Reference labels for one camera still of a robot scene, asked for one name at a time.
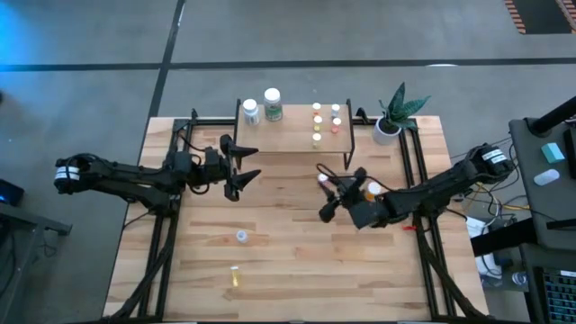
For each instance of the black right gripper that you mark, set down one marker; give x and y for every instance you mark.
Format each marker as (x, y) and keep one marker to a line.
(362, 209)

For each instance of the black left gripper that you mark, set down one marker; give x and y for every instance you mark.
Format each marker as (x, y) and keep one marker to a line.
(213, 166)

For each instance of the pink vial white cap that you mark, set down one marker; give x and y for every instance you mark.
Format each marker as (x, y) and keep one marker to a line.
(322, 178)
(336, 122)

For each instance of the orange vial white cap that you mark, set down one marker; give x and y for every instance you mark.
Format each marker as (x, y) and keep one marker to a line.
(372, 189)

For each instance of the white opaque bottle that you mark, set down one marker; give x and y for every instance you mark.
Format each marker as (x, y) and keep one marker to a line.
(250, 112)

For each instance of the large green-label bottle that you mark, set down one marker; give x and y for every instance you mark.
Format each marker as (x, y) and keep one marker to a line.
(272, 108)

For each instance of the yellow vial white cap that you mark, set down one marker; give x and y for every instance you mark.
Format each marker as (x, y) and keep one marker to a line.
(317, 120)

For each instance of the small clear bottle pink label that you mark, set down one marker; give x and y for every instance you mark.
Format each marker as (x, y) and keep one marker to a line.
(242, 236)

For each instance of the teal clear vial white cap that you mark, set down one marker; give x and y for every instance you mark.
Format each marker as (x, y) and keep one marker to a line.
(335, 109)

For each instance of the red-orange vial white cap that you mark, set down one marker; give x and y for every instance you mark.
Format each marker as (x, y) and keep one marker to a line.
(316, 106)

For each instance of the slim yellow vial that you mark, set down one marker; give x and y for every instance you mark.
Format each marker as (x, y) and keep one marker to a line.
(234, 276)

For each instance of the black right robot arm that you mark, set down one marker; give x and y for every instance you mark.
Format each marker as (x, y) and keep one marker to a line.
(441, 184)

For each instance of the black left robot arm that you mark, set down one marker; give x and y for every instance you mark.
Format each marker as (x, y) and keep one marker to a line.
(117, 177)

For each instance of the white round plant pot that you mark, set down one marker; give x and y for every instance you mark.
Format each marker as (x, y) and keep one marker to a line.
(382, 135)

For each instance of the small red clip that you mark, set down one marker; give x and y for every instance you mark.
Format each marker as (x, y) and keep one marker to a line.
(407, 228)

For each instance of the green snake plant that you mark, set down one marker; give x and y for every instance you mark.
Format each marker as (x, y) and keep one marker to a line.
(398, 105)

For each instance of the white power adapter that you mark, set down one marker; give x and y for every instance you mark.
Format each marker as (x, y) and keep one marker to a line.
(476, 225)

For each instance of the dark grey desk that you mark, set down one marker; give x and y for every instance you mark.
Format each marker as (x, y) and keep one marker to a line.
(531, 202)

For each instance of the grey metal stand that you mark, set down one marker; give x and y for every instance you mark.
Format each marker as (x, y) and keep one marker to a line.
(40, 222)

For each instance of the white plastic container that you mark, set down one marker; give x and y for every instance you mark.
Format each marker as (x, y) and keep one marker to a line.
(546, 177)

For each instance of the teal box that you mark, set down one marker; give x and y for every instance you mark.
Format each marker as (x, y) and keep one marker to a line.
(552, 153)

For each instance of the black box blue light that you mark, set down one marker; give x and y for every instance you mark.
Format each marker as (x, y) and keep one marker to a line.
(8, 193)

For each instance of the black desk pole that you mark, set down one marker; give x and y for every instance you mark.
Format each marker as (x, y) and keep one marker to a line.
(553, 117)

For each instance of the black backlit keyboard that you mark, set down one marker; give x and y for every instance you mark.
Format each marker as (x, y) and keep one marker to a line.
(560, 297)

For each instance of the black mat orange striped edge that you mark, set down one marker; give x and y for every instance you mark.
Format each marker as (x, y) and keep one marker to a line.
(540, 15)

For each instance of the black metal rig frame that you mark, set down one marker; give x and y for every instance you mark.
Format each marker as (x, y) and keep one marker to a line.
(207, 121)

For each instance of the wooden shelf black metal frame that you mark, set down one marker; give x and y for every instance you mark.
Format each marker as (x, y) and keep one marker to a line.
(292, 135)

